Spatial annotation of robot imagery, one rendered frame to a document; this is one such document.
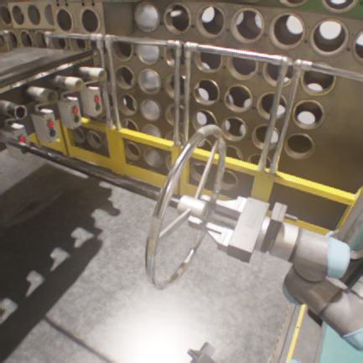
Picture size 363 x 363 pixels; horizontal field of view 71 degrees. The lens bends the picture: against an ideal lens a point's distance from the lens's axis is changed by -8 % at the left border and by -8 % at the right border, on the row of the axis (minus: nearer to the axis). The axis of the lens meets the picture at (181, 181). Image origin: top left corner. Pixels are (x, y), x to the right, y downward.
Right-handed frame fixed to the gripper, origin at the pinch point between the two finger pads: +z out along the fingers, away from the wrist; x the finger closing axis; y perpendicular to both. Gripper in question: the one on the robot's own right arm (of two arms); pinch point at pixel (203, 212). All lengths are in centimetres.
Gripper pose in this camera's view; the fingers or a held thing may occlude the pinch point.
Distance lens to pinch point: 62.5
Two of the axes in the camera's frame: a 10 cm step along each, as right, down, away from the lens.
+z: -8.9, -2.9, 3.4
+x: 4.5, -6.9, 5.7
